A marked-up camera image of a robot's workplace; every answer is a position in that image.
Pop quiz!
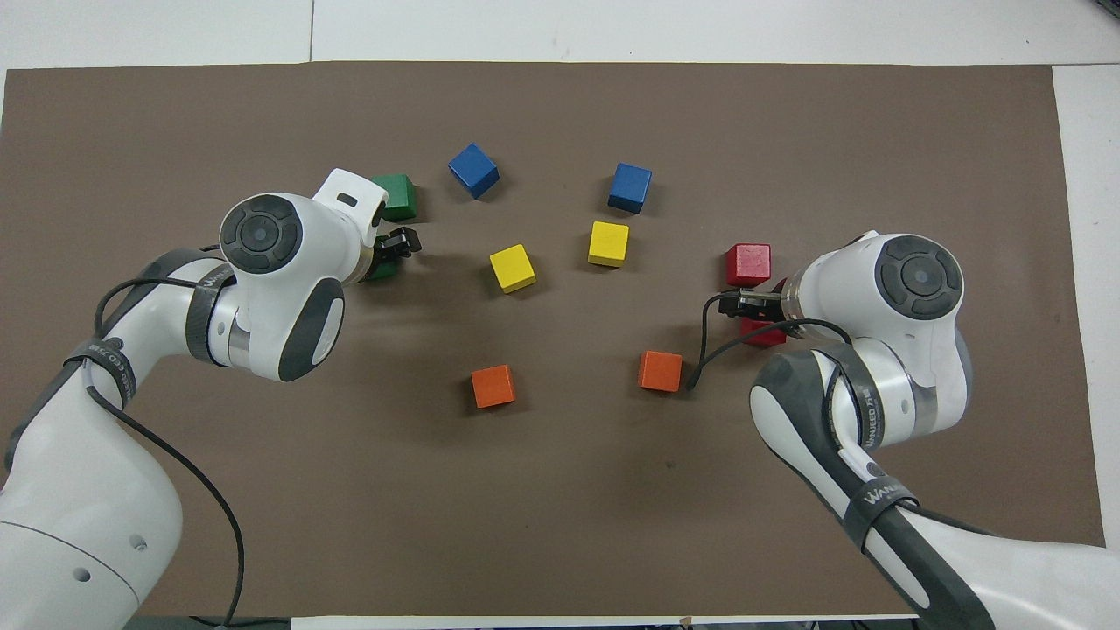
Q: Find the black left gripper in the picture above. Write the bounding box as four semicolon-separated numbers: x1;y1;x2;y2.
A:
374;226;424;263

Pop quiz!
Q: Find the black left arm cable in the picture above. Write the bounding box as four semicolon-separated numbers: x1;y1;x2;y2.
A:
87;245;246;630

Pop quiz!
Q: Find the red wooden cube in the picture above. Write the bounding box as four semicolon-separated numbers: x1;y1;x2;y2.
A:
739;278;788;349
724;243;773;288

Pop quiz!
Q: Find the yellow wooden cube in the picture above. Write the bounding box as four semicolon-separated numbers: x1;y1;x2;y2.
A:
587;220;631;268
488;243;537;294

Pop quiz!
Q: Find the brown table mat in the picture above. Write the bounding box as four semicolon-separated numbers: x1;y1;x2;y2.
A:
0;61;1105;618

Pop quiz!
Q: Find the blue wooden cube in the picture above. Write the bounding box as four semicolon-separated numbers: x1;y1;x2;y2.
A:
448;143;501;200
607;162;654;215

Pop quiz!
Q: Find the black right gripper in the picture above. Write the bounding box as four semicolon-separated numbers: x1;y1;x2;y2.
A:
719;287;788;321

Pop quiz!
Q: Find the orange wooden cube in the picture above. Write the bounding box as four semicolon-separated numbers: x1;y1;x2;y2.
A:
471;364;517;410
638;351;683;393

